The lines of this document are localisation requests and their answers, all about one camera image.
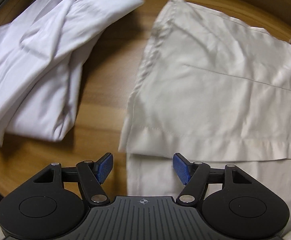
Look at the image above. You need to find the cream satin shirt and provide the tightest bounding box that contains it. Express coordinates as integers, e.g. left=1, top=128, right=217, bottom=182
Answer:
left=119, top=0, right=291, bottom=239

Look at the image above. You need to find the white dress shirt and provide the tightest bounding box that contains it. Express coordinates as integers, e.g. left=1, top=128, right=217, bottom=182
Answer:
left=0, top=0, right=143, bottom=146

